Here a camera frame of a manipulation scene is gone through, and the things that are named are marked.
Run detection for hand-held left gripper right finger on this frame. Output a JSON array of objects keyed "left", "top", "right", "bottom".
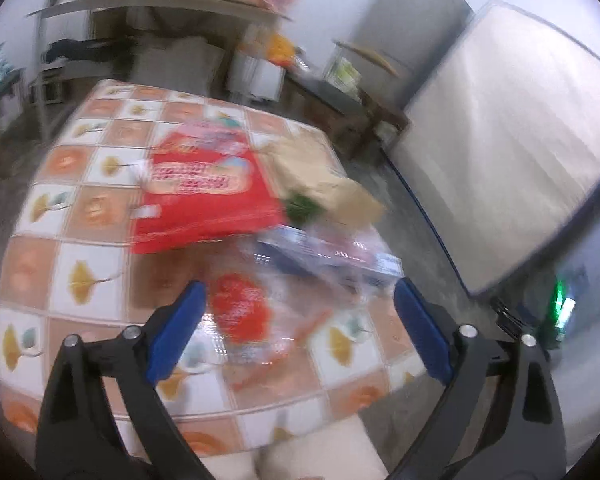
[{"left": 390, "top": 277, "right": 567, "bottom": 480}]

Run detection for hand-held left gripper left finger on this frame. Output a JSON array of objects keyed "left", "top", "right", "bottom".
[{"left": 35, "top": 281, "right": 208, "bottom": 480}]

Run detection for red packet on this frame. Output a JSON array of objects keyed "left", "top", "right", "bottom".
[{"left": 207, "top": 272, "right": 273, "bottom": 347}]

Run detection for clear plastic bag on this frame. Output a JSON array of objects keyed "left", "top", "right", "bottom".
[{"left": 200, "top": 222, "right": 407, "bottom": 361}]

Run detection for red snack bag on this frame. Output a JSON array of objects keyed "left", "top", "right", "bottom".
[{"left": 130, "top": 120, "right": 287, "bottom": 256}]

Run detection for green packet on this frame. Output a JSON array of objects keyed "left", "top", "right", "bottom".
[{"left": 284, "top": 191, "right": 327, "bottom": 224}]

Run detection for brown paper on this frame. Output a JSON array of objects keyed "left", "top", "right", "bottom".
[{"left": 257, "top": 130, "right": 386, "bottom": 226}]

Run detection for tile print tablecloth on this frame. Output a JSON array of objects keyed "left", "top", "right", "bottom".
[{"left": 0, "top": 79, "right": 428, "bottom": 461}]

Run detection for person's beige pants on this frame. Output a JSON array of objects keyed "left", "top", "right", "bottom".
[{"left": 199, "top": 414, "right": 392, "bottom": 480}]

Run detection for white mattress with blue edge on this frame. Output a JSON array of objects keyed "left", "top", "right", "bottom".
[{"left": 385, "top": 0, "right": 600, "bottom": 297}]

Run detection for dark wooden stool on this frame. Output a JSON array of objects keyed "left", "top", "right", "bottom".
[{"left": 350, "top": 87, "right": 412, "bottom": 158}]

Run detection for white box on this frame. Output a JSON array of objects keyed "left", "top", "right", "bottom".
[{"left": 226, "top": 52, "right": 287, "bottom": 105}]

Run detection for yellow plastic bag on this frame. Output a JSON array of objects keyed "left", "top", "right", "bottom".
[{"left": 266, "top": 32, "right": 302, "bottom": 67}]

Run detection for grey refrigerator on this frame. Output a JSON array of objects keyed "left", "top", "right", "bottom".
[{"left": 352, "top": 0, "right": 476, "bottom": 107}]

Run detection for metal frame table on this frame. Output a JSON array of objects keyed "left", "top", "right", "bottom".
[{"left": 26, "top": 0, "right": 293, "bottom": 138}]

